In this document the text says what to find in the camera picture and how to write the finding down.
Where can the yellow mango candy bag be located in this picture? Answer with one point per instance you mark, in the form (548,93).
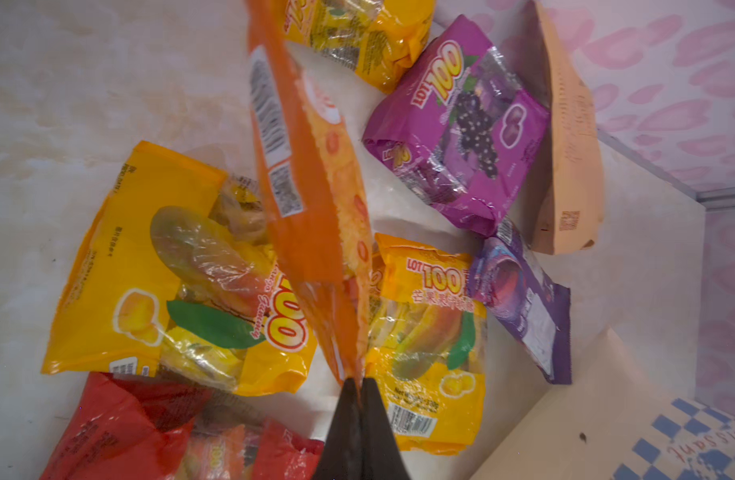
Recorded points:
(177,274)
(426,345)

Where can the white blue checkered paper bag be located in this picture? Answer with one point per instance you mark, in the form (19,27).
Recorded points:
(613,423)

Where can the red fruit candy bag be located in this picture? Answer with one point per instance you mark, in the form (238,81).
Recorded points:
(127,428)

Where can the yellow orange candy bag back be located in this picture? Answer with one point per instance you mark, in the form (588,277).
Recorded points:
(377,40)

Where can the orange snack packet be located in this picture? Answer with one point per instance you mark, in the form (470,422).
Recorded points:
(314,196)

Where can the purple snack packet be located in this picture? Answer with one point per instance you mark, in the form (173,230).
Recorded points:
(506,277)

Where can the magenta grape candy bag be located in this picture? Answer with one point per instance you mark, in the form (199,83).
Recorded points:
(460,131)

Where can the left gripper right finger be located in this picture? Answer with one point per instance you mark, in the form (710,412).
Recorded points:
(381,456)

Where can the peach paper snack pouch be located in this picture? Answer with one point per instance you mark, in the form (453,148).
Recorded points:
(573,208)

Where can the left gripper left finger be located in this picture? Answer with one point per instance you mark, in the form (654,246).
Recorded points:
(342,457)

